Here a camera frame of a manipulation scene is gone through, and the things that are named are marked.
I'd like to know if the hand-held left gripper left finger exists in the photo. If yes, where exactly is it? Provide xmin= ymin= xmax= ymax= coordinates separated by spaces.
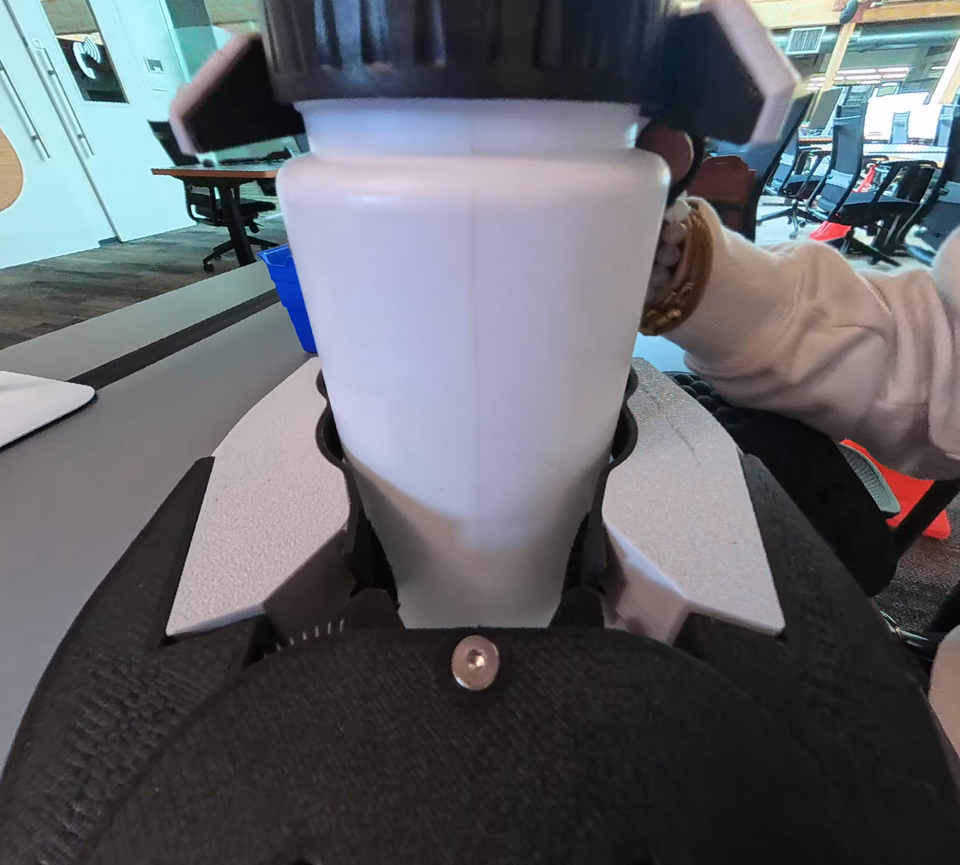
xmin=165 ymin=358 xmax=361 ymax=645

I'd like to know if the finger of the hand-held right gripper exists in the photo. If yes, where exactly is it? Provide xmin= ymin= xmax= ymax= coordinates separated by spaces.
xmin=641 ymin=0 xmax=800 ymax=146
xmin=168 ymin=32 xmax=307 ymax=157

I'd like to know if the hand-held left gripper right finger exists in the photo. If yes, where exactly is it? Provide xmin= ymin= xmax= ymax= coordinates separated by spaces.
xmin=598 ymin=357 xmax=786 ymax=645

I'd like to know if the blue plastic bin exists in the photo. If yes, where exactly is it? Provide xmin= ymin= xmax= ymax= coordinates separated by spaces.
xmin=257 ymin=244 xmax=318 ymax=355

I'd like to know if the black bottle lid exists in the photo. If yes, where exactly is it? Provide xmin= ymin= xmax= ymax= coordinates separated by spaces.
xmin=251 ymin=0 xmax=680 ymax=105

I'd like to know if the white plastic bottle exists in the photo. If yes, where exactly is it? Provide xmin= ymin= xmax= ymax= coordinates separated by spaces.
xmin=276 ymin=98 xmax=672 ymax=630

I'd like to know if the person's right forearm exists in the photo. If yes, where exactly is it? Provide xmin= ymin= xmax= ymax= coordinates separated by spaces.
xmin=667 ymin=201 xmax=960 ymax=480

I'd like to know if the wood-top office desk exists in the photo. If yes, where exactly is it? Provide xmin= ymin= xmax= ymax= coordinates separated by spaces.
xmin=150 ymin=160 xmax=288 ymax=266

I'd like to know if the black office chair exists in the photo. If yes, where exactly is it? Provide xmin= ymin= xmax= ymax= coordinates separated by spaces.
xmin=147 ymin=120 xmax=279 ymax=274

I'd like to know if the brown wooden caddy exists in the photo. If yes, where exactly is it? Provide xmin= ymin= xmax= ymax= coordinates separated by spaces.
xmin=701 ymin=156 xmax=759 ymax=238

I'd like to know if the black round pad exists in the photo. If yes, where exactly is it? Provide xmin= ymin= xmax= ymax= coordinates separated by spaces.
xmin=667 ymin=370 xmax=897 ymax=600

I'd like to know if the white door with window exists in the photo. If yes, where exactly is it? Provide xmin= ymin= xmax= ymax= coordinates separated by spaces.
xmin=0 ymin=0 xmax=177 ymax=244

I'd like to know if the row of black office chairs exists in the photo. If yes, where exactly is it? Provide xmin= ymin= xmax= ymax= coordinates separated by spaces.
xmin=757 ymin=85 xmax=960 ymax=270

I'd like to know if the grey mesh office chair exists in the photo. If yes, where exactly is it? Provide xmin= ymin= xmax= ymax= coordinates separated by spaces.
xmin=836 ymin=443 xmax=960 ymax=581

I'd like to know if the instruction sign stand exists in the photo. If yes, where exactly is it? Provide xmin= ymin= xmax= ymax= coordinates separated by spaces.
xmin=0 ymin=370 xmax=97 ymax=450

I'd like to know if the white beaded bracelet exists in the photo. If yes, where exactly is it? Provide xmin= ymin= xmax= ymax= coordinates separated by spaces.
xmin=648 ymin=197 xmax=691 ymax=315

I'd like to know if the gold bracelet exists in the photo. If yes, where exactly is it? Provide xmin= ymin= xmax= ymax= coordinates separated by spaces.
xmin=641 ymin=201 xmax=714 ymax=337

